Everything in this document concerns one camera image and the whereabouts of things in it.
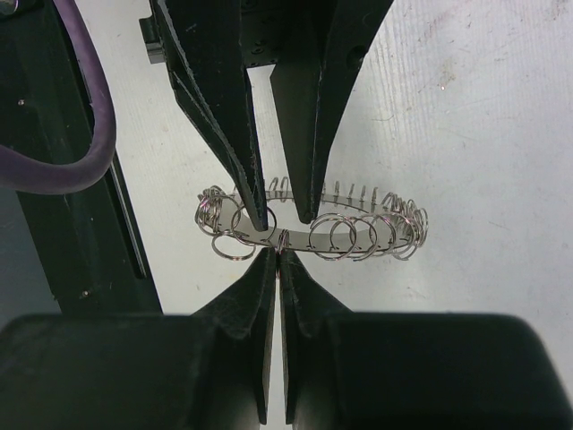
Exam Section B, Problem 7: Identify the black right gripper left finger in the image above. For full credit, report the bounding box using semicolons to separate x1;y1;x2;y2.
1;249;276;429

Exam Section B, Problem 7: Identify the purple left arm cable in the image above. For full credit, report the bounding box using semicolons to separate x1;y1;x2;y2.
0;0;117;194

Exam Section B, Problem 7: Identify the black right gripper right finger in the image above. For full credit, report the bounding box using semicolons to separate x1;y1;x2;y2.
278;251;572;429

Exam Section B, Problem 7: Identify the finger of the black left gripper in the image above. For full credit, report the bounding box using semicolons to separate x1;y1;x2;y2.
270;0;392;224
154;1;268;231

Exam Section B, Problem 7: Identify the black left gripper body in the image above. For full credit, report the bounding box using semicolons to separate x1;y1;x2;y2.
141;0;337;68

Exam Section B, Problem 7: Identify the metal key ring disc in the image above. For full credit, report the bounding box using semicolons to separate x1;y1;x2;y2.
194;182;429;262

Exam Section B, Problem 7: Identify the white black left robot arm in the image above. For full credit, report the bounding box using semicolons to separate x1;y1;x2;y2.
1;1;391;314

